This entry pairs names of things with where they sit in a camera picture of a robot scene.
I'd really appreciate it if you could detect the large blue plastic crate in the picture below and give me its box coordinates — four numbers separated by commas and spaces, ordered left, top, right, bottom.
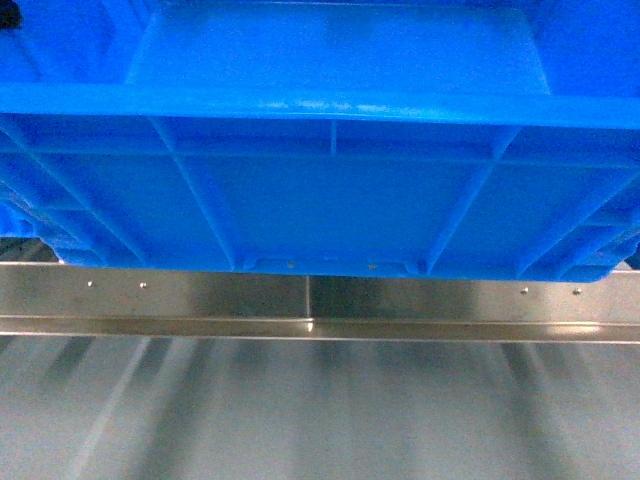
1, 1, 639, 282

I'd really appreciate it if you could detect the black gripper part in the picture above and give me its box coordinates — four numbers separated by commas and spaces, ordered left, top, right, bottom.
0, 0, 22, 30

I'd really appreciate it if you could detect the steel shelf front rail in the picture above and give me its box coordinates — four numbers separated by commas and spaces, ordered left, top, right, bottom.
1, 263, 639, 344

